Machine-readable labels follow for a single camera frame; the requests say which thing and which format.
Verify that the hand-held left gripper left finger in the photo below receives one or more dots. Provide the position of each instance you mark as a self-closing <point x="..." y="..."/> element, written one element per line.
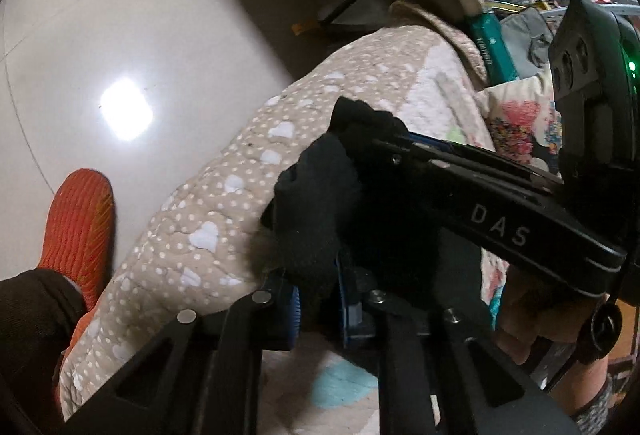
<point x="291" y="320"/>

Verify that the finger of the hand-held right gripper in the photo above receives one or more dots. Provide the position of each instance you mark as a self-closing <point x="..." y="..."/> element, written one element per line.
<point x="415" y="180"/>
<point x="450" y="154"/>

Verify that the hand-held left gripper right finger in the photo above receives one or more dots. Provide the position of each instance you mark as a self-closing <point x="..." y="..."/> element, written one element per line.
<point x="348" y="315"/>

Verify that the person's right hand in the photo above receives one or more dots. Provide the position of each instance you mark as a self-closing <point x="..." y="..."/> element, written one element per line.
<point x="522" y="310"/>

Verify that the grey bag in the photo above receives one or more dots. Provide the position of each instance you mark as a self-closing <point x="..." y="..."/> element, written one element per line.
<point x="530" y="40"/>

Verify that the colourful printed bedsheet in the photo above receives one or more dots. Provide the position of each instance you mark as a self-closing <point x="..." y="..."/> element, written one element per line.
<point x="520" y="115"/>

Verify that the green box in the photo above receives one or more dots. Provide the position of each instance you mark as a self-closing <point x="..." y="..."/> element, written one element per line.
<point x="492" y="47"/>

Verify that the beige heart print quilt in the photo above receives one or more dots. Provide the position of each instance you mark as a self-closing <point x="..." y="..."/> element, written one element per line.
<point x="210" y="195"/>

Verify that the black metal stand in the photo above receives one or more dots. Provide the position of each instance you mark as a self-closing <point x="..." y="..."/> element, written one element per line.
<point x="350" y="2"/>

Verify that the orange knitted slipper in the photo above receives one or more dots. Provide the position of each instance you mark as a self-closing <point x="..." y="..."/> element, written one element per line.
<point x="80" y="225"/>

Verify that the person's dark trouser leg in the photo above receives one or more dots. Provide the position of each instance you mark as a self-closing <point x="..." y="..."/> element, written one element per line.
<point x="35" y="330"/>

